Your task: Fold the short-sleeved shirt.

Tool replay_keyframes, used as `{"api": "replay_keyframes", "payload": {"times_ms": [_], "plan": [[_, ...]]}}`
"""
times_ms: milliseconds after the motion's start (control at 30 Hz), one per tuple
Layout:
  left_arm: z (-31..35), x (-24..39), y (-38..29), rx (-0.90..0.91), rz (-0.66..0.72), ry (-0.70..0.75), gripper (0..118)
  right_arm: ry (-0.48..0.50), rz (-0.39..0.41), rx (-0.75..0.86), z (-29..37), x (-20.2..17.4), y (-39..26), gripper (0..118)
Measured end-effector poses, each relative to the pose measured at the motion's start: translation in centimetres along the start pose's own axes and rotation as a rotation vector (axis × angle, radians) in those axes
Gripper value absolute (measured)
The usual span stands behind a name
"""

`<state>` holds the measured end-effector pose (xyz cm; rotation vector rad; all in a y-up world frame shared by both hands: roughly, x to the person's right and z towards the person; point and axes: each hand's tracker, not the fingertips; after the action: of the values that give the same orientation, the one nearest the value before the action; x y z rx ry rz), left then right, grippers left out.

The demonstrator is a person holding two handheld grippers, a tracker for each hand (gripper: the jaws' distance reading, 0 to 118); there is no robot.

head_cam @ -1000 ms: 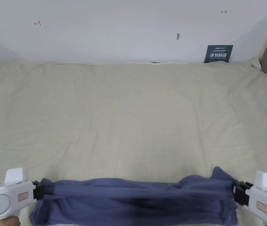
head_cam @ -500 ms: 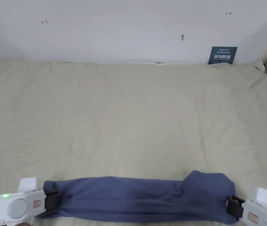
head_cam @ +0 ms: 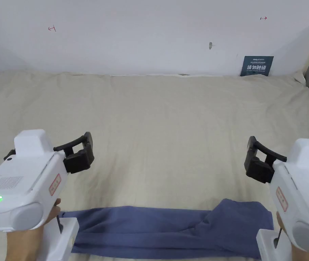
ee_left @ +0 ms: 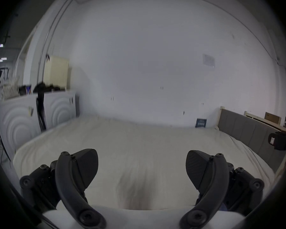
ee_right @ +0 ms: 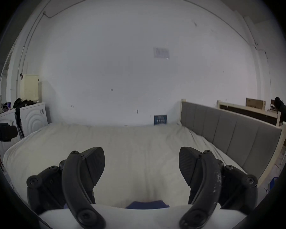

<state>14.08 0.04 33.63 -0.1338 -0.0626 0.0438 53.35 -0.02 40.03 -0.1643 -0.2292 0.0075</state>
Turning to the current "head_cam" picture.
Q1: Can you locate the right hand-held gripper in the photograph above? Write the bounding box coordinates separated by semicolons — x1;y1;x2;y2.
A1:
244;136;309;261

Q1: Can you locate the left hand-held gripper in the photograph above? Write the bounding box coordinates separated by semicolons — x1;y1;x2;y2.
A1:
0;129;94;261

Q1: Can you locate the person's left hand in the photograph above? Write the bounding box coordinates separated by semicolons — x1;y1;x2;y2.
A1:
6;198;62;261

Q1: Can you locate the person's right hand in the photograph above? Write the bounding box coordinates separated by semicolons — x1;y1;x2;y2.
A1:
276;211;309;261

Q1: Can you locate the bed with beige sheet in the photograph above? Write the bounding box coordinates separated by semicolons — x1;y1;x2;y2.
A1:
0;70;309;261

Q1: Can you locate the dark blue sign card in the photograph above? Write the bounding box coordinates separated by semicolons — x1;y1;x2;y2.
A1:
240;55;275;77

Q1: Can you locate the dark blue shirt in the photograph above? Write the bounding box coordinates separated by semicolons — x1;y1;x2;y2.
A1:
61;198;275;260

